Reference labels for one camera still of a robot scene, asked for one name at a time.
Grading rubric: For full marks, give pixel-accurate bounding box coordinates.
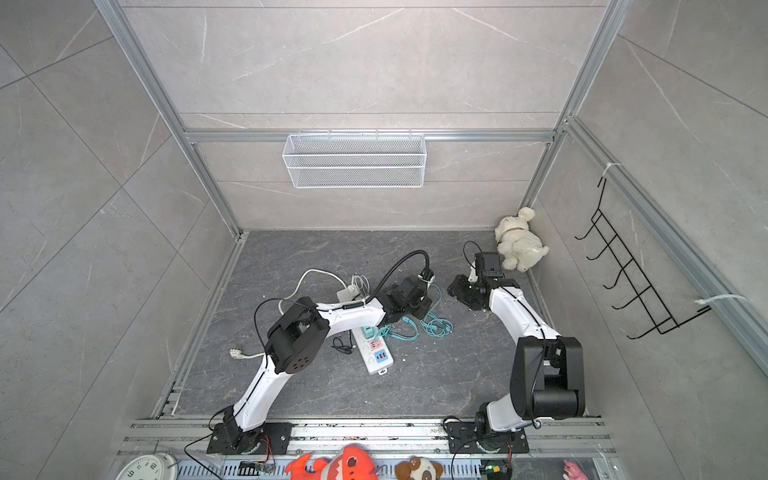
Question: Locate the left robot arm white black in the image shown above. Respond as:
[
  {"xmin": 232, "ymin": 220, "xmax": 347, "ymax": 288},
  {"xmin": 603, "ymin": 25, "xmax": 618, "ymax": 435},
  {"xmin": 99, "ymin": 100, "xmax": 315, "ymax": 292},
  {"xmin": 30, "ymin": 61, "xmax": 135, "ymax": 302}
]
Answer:
[{"xmin": 208, "ymin": 275, "xmax": 432, "ymax": 455}]

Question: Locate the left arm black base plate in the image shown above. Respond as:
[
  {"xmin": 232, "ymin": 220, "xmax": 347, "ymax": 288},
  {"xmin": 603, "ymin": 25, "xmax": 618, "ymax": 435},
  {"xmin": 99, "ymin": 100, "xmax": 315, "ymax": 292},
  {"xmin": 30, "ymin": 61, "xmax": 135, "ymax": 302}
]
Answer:
[{"xmin": 206, "ymin": 422, "xmax": 293, "ymax": 456}]

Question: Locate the white power plug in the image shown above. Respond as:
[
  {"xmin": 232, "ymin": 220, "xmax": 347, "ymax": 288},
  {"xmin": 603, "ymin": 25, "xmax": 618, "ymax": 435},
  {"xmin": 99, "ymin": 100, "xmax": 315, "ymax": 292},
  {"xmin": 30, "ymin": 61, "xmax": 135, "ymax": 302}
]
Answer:
[{"xmin": 229, "ymin": 348, "xmax": 264, "ymax": 360}]

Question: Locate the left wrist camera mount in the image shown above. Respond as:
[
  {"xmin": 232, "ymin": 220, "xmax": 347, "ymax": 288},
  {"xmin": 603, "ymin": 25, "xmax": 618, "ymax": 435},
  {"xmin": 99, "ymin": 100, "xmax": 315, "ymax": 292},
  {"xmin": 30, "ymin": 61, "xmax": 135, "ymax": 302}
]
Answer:
[{"xmin": 418, "ymin": 268, "xmax": 434, "ymax": 284}]

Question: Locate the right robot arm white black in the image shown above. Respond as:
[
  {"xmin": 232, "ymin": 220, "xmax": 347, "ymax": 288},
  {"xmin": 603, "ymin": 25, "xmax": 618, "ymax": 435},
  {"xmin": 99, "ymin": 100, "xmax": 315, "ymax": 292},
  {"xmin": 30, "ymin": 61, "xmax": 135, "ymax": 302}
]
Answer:
[{"xmin": 448, "ymin": 251, "xmax": 586, "ymax": 441}]

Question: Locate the white wire mesh basket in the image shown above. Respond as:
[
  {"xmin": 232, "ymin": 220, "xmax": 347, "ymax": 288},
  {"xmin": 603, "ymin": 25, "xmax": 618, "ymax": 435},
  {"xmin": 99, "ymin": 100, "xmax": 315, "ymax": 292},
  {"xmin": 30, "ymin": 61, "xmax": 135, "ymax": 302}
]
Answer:
[{"xmin": 282, "ymin": 133, "xmax": 428, "ymax": 189}]

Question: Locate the white power strip cord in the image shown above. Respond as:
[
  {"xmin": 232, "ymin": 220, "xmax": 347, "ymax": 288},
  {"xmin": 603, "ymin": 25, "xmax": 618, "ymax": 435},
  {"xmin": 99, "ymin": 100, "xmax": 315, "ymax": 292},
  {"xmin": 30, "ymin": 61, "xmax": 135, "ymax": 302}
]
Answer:
[{"xmin": 277, "ymin": 268, "xmax": 349, "ymax": 316}]

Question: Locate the pink plush toy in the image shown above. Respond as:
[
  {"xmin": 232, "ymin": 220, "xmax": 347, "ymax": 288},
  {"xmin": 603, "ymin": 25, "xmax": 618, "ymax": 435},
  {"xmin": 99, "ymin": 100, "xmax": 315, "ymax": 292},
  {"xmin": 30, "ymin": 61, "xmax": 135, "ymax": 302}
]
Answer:
[{"xmin": 563, "ymin": 460, "xmax": 588, "ymax": 480}]

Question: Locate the red plush toy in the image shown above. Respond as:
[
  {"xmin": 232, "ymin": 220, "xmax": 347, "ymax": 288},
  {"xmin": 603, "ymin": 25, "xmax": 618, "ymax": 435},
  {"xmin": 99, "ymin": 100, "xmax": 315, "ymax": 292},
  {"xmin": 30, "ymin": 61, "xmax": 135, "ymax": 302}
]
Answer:
[{"xmin": 285, "ymin": 445, "xmax": 378, "ymax": 480}]

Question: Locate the brown dog plush toy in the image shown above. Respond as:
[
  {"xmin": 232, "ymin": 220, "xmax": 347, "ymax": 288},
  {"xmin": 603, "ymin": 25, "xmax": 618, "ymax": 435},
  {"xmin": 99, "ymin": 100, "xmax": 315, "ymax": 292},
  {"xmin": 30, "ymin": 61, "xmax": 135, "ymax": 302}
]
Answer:
[{"xmin": 395, "ymin": 457, "xmax": 445, "ymax": 480}]

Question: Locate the white power strip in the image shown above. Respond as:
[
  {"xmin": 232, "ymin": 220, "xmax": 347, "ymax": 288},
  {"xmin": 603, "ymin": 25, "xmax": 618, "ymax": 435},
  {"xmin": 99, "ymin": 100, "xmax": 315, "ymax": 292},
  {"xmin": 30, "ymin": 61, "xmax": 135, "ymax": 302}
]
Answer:
[{"xmin": 330, "ymin": 291, "xmax": 394, "ymax": 375}]

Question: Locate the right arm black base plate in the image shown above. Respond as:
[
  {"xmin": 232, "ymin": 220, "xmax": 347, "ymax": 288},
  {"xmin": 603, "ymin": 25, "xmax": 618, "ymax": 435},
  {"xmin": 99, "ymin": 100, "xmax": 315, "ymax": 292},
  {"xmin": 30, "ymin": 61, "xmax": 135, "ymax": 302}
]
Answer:
[{"xmin": 441, "ymin": 417, "xmax": 530, "ymax": 455}]

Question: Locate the white plush bear toy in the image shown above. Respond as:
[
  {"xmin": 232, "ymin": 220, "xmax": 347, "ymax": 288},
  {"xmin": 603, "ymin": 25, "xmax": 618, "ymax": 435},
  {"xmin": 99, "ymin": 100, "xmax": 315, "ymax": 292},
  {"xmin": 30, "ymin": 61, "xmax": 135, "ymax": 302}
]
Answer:
[{"xmin": 494, "ymin": 207, "xmax": 549, "ymax": 273}]

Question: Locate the teal cable bundle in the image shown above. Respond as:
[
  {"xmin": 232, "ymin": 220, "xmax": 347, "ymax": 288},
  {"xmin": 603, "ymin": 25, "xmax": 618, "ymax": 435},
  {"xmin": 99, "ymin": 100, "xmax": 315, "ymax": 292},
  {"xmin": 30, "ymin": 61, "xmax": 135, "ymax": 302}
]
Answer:
[{"xmin": 365, "ymin": 281, "xmax": 455, "ymax": 343}]

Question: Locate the white USB charger adapter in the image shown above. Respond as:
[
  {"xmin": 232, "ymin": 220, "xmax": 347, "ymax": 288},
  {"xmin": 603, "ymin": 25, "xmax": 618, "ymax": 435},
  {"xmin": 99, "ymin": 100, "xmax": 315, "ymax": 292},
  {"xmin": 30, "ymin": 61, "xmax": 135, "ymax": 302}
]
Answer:
[{"xmin": 337, "ymin": 285, "xmax": 360, "ymax": 303}]

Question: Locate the white alarm clock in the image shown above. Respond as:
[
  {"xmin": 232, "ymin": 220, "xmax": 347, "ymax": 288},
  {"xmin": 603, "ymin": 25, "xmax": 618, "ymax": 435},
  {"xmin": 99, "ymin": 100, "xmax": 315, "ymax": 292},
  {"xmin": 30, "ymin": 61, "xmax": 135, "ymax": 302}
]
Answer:
[{"xmin": 116, "ymin": 453, "xmax": 178, "ymax": 480}]

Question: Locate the black wire hook rack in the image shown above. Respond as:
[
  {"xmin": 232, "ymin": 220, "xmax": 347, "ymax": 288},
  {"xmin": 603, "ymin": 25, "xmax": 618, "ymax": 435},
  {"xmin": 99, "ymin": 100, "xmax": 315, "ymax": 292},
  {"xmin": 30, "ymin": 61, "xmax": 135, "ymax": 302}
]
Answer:
[{"xmin": 574, "ymin": 178, "xmax": 712, "ymax": 341}]

